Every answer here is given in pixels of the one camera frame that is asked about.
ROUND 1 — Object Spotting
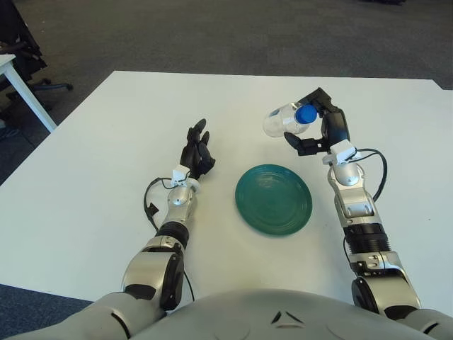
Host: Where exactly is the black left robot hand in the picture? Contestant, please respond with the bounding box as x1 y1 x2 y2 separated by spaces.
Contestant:
180 119 217 180

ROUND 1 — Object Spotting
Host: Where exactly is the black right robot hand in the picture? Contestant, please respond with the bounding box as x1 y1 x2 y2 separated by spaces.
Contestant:
284 87 352 157

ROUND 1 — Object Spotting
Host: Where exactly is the clear bottle with blue cap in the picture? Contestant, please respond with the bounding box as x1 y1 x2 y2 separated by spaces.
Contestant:
262 101 318 138

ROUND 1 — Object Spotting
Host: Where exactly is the green ribbed plate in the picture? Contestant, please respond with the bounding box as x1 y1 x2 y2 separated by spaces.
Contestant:
234 163 314 237

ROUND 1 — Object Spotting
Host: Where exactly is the white left wrist connector block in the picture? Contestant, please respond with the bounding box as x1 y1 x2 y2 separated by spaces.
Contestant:
171 164 192 188

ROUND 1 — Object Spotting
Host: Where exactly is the white wrist connector block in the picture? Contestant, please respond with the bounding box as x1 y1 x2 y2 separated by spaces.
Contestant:
328 139 362 166
171 164 192 188

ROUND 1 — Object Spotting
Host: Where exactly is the white right wrist connector block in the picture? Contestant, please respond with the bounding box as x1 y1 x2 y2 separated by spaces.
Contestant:
328 139 362 166

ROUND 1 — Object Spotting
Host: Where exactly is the grey robot torso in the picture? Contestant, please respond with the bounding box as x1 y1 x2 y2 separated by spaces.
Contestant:
130 288 436 340

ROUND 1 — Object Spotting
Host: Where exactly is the white desk with leg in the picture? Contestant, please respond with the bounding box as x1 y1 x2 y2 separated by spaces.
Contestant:
0 53 58 134

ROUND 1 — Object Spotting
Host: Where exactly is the black office chair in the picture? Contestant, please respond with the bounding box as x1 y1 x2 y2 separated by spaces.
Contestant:
0 0 74 118

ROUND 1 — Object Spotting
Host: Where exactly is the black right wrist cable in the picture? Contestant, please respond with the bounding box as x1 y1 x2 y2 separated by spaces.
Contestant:
353 148 387 199

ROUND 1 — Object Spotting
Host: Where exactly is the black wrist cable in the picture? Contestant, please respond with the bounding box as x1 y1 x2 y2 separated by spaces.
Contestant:
143 176 174 231
353 148 387 199

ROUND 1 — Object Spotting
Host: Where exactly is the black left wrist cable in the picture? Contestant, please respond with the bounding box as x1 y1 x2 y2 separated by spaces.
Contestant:
143 176 174 231

